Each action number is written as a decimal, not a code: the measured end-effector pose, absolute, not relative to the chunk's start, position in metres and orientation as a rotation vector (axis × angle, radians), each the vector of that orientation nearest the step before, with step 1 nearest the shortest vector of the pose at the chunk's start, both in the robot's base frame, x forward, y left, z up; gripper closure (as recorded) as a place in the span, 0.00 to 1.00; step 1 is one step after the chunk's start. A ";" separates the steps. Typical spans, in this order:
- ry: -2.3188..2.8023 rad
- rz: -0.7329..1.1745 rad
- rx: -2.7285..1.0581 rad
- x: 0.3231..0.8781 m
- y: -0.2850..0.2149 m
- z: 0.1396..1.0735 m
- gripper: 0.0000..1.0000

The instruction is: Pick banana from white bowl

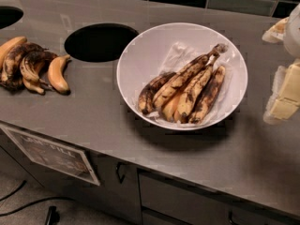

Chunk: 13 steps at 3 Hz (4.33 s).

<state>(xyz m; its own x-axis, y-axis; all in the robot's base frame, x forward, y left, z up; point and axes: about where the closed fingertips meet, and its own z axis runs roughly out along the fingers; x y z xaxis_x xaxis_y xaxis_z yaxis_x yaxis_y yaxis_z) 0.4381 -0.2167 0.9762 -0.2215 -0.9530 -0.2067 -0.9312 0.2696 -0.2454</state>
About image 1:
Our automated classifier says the dark curved banana on counter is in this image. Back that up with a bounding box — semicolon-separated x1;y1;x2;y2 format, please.
20;52;57;95

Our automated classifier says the white round bowl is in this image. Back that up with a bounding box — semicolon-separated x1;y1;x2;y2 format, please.
116;22;248;131

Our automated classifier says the yellow banana far left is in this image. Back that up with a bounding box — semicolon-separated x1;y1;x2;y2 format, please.
0;37;27;70

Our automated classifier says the black floor cable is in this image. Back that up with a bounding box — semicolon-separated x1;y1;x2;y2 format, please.
0;179;74;218

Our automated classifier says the yellow banana on counter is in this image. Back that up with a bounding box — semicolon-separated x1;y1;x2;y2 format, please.
47;54;70;95

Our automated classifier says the black cabinet handle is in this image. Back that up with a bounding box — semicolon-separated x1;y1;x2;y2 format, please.
115;162;127;184

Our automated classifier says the framed landfill sign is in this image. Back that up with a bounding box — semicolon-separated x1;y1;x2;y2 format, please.
1;126;100;186

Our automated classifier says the dark leftmost bowl banana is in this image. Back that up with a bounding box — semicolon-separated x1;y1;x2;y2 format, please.
138;72;175;115

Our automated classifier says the black object on floor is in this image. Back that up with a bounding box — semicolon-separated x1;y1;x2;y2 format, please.
44;206;60;225

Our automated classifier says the grey cabinet drawer front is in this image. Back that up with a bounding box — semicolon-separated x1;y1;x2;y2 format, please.
139;173;230;225

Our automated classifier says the dark rightmost bowl banana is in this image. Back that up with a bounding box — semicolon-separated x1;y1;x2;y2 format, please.
188;66;226;124

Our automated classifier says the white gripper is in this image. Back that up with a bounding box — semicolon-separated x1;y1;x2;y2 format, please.
262;4;300;125

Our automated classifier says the dark bowl banana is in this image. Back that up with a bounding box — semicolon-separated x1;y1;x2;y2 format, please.
138;72;175;115
188;66;226;124

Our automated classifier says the blackened banana on counter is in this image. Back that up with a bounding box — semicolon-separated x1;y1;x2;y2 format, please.
1;42;45;91

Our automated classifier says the yellow hidden bowl banana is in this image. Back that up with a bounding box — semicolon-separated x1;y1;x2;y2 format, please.
161;94;181;122

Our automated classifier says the spotted banana with long stem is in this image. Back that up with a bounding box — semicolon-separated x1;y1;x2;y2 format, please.
153;43;228;108

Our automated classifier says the spotted middle bowl banana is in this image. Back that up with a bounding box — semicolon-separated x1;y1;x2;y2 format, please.
173;57;217;123

